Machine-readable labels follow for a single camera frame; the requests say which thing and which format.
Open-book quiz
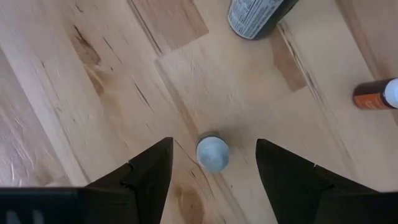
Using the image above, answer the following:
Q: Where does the large black food coloring bottle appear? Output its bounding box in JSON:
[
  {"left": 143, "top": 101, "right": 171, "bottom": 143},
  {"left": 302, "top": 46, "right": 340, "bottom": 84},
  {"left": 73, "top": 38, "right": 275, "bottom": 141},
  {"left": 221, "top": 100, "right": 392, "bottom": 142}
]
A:
[{"left": 227, "top": 0, "right": 301, "bottom": 40}]

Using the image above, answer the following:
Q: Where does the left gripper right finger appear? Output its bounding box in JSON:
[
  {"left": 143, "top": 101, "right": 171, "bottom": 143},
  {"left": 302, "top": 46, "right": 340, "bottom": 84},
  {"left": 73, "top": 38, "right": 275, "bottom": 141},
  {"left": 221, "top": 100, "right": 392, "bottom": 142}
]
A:
[{"left": 256, "top": 139, "right": 398, "bottom": 224}]

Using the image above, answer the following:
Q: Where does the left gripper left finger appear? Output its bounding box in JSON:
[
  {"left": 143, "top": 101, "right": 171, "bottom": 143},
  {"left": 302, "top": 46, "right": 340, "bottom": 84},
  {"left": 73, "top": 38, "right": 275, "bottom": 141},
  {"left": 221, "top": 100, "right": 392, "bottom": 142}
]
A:
[{"left": 0, "top": 137, "right": 174, "bottom": 224}]

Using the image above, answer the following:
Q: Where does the small orange-label food coloring bottle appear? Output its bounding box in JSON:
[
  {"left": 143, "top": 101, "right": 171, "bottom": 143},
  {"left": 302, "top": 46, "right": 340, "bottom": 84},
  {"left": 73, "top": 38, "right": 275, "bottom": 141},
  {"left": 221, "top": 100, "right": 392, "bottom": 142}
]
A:
[{"left": 352, "top": 77, "right": 398, "bottom": 110}]

